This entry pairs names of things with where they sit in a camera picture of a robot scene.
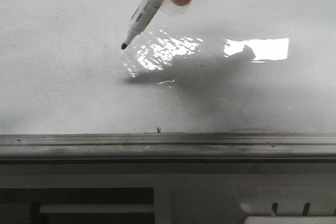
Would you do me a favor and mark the white plastic tray under board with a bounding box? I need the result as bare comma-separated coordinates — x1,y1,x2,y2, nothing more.
1,162,335,223

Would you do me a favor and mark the white whiteboard with aluminium frame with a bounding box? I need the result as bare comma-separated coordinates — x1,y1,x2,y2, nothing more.
1,0,335,160

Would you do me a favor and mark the white whiteboard marker pen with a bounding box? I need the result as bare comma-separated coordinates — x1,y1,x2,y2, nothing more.
121,0,165,50

